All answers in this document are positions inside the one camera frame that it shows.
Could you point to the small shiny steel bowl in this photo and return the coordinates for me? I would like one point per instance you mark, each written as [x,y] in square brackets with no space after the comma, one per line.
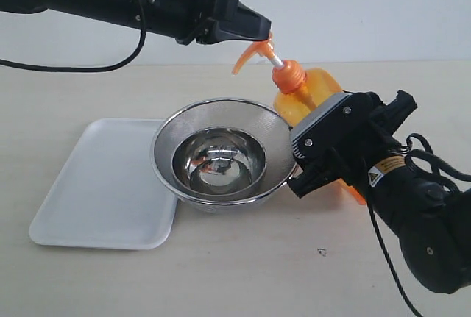
[219,164]

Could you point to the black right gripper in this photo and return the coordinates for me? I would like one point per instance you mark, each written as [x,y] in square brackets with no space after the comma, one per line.
[347,160]

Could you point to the wrist camera with silver heatsink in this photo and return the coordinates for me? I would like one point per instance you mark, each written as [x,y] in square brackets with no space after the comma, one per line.
[330,123]

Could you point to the orange soap pump bottle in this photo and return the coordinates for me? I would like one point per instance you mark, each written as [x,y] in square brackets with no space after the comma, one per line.
[300,90]

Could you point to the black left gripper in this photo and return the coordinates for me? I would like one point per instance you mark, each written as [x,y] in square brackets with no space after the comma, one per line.
[205,21]

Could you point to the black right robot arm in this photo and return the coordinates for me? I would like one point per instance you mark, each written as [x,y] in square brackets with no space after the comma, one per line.
[415,194]

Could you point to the steel mesh colander bowl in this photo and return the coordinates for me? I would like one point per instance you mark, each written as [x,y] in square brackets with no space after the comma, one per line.
[250,116]

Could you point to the white rectangular plastic tray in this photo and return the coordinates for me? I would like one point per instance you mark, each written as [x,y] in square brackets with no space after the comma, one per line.
[107,196]

